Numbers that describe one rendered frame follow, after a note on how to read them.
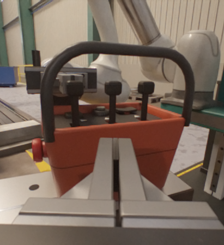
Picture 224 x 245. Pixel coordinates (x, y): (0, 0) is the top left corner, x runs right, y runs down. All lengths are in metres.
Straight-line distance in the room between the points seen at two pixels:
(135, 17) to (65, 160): 0.70
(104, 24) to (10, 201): 0.49
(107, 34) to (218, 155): 0.68
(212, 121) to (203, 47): 0.25
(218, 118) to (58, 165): 0.55
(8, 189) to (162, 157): 0.25
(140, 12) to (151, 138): 0.65
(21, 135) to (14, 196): 1.13
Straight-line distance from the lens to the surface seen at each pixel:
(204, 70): 0.72
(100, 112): 0.30
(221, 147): 0.90
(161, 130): 0.24
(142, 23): 0.83
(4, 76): 9.77
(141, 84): 0.27
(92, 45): 0.19
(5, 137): 1.42
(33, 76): 0.35
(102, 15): 0.58
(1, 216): 0.30
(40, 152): 0.26
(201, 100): 0.73
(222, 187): 0.97
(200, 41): 0.73
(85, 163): 0.22
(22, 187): 0.34
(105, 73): 0.53
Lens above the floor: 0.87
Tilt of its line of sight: 16 degrees down
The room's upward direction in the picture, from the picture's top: 2 degrees clockwise
